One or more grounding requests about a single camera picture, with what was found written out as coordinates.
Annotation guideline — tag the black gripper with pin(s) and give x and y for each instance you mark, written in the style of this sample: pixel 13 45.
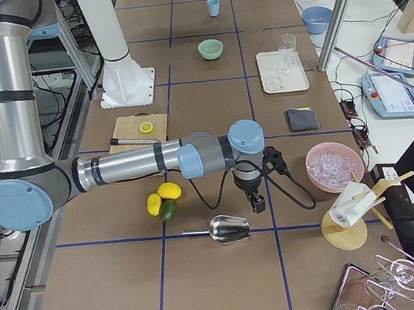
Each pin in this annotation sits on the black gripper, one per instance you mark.
pixel 249 187

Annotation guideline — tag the mint green bowl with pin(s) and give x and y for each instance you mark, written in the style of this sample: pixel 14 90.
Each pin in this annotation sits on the mint green bowl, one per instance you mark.
pixel 210 49

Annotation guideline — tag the light blue plastic cup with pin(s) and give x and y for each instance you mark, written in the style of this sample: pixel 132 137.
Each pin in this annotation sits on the light blue plastic cup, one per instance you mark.
pixel 213 7

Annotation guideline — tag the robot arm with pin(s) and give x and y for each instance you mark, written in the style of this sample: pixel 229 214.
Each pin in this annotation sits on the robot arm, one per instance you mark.
pixel 34 185

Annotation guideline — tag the blue bowl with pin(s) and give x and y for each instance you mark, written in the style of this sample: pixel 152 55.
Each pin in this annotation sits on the blue bowl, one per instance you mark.
pixel 317 19

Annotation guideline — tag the green lime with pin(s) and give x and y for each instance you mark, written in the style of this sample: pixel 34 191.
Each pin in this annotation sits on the green lime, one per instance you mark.
pixel 168 210

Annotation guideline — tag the grey folded cloth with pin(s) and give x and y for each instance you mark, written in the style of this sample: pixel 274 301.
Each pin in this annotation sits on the grey folded cloth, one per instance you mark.
pixel 301 120

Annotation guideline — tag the yellow lemon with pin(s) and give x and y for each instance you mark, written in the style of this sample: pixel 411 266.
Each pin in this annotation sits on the yellow lemon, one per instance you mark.
pixel 153 204
pixel 169 190

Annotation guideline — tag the white paper box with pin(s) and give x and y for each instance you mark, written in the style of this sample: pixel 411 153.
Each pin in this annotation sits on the white paper box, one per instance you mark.
pixel 352 203

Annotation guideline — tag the wooden mug tree stand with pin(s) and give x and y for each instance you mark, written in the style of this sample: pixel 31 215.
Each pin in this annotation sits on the wooden mug tree stand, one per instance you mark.
pixel 352 238

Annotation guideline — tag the cream bear tray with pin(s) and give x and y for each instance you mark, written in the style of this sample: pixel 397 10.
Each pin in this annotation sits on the cream bear tray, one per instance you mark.
pixel 272 83

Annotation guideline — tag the lemon half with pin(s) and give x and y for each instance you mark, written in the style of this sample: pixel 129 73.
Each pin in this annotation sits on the lemon half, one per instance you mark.
pixel 146 127

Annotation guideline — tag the wooden cutting board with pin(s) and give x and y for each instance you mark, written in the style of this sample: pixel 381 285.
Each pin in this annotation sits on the wooden cutting board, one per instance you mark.
pixel 128 127

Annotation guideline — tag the clear wine glass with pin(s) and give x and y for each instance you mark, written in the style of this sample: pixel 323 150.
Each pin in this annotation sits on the clear wine glass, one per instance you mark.
pixel 286 49

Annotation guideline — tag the metal muddler black cap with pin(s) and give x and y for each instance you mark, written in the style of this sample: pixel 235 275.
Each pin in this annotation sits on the metal muddler black cap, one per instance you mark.
pixel 117 142

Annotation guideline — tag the hanging wine glass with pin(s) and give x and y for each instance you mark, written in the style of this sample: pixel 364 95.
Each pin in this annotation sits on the hanging wine glass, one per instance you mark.
pixel 393 279

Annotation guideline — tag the near blue teach pendant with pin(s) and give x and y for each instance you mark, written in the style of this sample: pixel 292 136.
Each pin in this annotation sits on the near blue teach pendant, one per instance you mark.
pixel 388 98

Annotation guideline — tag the blue teach pendant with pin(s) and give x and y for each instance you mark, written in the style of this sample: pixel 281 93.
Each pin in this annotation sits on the blue teach pendant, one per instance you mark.
pixel 388 98
pixel 394 55

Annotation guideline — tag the far blue teach pendant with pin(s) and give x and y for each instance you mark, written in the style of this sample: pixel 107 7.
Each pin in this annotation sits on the far blue teach pendant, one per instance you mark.
pixel 394 55

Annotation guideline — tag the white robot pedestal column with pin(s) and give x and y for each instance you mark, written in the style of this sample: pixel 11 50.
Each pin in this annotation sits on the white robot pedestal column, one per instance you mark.
pixel 125 82

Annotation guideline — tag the aluminium frame post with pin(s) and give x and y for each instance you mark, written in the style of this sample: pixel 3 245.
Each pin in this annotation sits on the aluminium frame post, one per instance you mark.
pixel 332 34

